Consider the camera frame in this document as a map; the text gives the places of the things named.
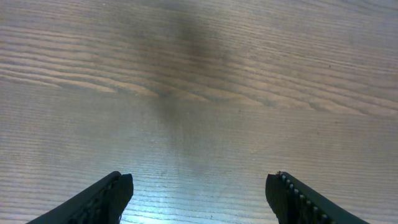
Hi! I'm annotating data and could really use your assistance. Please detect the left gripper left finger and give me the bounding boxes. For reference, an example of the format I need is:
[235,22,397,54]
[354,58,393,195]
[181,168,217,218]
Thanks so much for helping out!
[28,171,134,224]

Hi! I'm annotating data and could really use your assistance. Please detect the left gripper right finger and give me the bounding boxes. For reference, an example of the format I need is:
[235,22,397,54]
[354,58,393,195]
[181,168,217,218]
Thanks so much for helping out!
[265,171,368,224]

